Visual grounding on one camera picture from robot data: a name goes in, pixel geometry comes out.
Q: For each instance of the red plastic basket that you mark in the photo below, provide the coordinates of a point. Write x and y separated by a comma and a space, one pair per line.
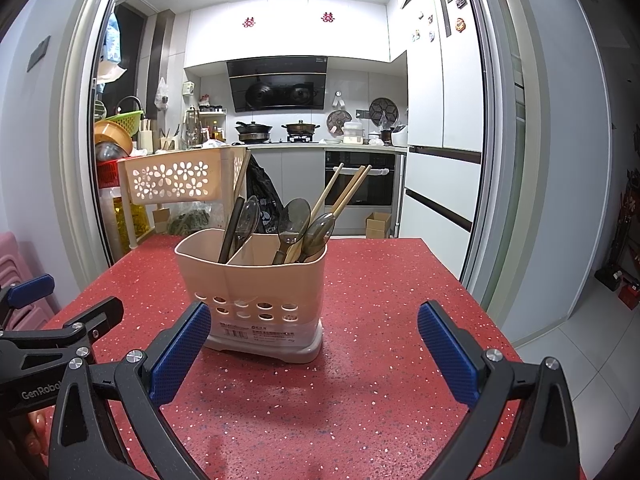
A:
107, 172

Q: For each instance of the red paper decal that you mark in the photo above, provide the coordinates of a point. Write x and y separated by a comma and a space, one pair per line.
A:
328, 16
247, 22

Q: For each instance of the pale stained wooden chopstick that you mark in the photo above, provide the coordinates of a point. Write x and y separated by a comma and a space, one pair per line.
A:
357, 190

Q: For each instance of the green plastic colander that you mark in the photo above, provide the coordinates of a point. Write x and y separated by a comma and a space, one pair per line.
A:
125, 121

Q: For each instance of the black range hood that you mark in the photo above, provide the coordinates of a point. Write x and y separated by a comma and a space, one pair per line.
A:
277, 85

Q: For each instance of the beige plastic chair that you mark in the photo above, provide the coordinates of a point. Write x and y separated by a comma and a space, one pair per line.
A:
170, 177

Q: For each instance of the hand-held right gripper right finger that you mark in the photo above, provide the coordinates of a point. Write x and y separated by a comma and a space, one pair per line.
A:
447, 355

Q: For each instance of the beige plastic utensil holder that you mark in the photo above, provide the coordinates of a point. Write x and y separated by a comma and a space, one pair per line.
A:
250, 290

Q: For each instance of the orange plastic basin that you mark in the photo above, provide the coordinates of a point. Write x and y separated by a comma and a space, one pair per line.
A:
112, 137

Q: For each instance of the dark translucent plastic spoon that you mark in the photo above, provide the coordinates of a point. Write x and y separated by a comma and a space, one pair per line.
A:
293, 220
231, 232
317, 235
249, 220

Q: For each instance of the bag of green vegetables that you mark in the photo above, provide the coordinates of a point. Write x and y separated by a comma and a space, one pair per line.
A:
190, 221

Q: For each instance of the open cardboard box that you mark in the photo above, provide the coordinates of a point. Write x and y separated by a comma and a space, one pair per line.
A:
378, 225

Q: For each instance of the pale knife block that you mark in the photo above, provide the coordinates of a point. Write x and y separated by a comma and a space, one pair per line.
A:
145, 137

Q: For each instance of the small cardboard box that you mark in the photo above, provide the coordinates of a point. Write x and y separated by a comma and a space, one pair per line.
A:
161, 221

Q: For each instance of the wok with lid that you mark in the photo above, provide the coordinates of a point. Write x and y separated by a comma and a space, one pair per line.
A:
300, 132

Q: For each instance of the dark wall switch panel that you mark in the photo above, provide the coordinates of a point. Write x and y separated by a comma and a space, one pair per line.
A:
39, 53

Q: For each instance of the black built-in oven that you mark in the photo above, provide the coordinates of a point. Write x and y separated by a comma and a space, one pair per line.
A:
370, 185

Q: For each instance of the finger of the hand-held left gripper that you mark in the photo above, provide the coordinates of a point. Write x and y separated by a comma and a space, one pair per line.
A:
95, 317
32, 290

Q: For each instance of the white rice cooker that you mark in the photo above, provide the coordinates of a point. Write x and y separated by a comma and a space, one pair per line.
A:
399, 136

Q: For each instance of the white steamer pot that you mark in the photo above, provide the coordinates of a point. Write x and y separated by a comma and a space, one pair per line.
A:
353, 132

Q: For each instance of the yellow oil bottle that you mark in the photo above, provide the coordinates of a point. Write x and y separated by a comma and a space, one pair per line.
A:
125, 225

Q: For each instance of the person's left hand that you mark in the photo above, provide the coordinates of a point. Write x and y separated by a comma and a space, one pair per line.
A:
36, 430

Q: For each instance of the black plastic bag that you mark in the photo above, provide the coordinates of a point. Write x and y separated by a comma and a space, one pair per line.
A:
262, 185

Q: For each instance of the white refrigerator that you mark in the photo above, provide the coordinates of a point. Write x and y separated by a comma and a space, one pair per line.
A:
442, 110

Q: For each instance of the red box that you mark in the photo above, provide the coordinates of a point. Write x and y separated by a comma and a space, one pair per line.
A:
630, 296

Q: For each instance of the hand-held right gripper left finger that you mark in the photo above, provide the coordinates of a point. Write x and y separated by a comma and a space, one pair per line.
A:
182, 355

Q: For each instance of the black frying pan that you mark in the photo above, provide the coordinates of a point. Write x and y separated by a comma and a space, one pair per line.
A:
253, 131

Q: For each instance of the round dark patterned trivet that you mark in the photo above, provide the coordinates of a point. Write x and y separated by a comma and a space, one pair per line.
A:
383, 110

